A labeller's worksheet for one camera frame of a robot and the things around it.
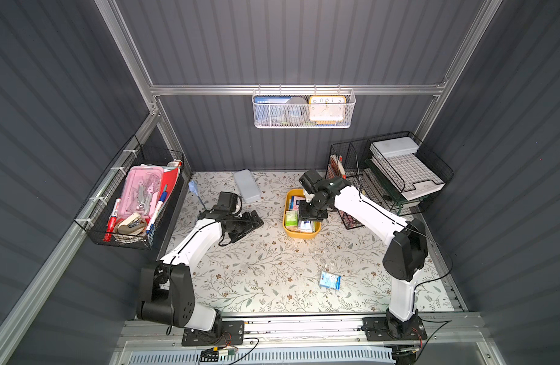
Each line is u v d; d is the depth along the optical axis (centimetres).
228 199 70
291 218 91
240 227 75
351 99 91
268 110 84
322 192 61
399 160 97
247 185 115
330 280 82
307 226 84
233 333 74
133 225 64
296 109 90
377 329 73
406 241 52
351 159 107
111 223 65
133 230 64
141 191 72
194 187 84
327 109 89
